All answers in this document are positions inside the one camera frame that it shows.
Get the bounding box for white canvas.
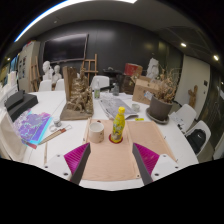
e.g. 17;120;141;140
0;106;28;163

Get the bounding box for wooden figure by wall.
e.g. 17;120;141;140
187;84;199;109

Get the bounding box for white plaster bust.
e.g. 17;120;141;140
52;64;63;81
41;60;54;81

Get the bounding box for long ceiling light panel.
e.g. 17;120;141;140
13;0;138;43

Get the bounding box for cream dotted mug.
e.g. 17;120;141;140
88;120;105;145

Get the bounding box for cardboard box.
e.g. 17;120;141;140
131;75;161;106

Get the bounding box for white plaster sculpture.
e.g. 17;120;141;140
146;57;160;80

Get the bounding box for grey plant saucer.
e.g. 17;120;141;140
145;107;170;126

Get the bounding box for yellow drink bottle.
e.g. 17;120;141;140
110;106;127;144

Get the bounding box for clear bottle with green label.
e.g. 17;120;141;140
93;78;101;100

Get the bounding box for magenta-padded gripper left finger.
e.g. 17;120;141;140
44;142;92;186

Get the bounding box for dried plant in grey pot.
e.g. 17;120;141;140
148;66;179;122

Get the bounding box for red box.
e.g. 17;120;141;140
123;62;144;78

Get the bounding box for newspaper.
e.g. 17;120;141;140
98;95;139;121

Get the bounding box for brown figure sculpture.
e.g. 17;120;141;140
59;65;95;122

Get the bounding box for glass vase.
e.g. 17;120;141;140
111;82;120;97

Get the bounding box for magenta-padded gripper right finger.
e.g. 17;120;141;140
131;142;183;186

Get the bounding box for purple and blue painting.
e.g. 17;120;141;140
13;109;53;150

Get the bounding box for light wooden board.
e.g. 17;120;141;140
80;118;142;183
125;119;177;162

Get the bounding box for black backpack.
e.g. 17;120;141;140
187;129;208;155

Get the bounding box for small paint jar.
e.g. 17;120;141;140
53;116;63;128

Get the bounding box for wooden easel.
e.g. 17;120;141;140
29;55;42;93
81;53;99;83

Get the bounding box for white chair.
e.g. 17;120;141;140
38;79;53;93
54;78;66;92
184;119;213;156
89;75;111;93
169;103;198;134

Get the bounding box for dark wall screen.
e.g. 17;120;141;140
42;33;90;64

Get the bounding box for thin wooden pencil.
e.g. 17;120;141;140
43;141;49;166

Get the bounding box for dark flat case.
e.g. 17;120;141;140
3;89;39;123

